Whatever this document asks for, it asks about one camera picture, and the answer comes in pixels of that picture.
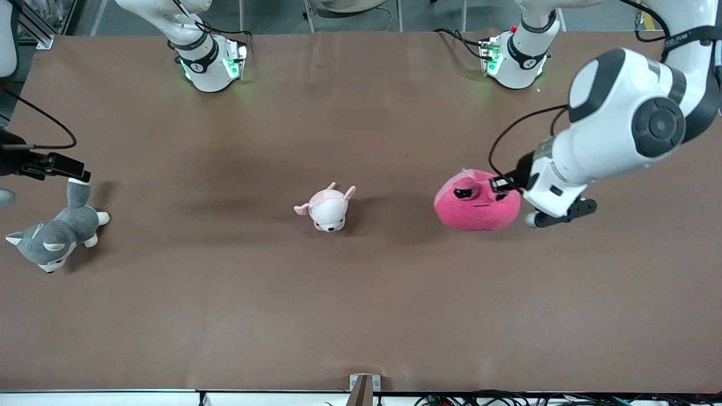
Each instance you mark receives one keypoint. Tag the beige round stand base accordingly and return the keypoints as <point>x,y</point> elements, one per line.
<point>350,5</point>

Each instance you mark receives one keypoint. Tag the grey white husky plush toy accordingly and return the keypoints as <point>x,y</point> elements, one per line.
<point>62,234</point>

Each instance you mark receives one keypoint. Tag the round hot pink plush toy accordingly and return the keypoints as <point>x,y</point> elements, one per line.
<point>474,214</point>

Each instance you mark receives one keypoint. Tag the brown table cover sheet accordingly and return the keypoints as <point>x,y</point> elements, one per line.
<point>361,304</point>

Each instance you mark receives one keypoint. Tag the pink white puppy plush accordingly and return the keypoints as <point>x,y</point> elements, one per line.
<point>327,211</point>

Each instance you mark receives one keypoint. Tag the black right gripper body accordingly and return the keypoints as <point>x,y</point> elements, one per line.
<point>12,159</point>

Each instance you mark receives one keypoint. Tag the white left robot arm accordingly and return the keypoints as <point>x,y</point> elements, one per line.
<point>615,135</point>

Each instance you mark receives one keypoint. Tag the aluminium frame profile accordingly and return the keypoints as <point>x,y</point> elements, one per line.
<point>39,36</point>

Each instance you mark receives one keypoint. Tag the metal table edge bracket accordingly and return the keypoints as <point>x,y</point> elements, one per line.
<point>364,389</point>

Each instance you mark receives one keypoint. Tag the white table edge strip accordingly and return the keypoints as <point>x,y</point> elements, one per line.
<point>113,399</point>

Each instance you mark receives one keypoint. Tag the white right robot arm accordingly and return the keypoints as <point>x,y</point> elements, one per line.
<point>206,73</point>

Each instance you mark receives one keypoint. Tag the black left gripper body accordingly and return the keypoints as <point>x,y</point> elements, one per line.
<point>522,171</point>

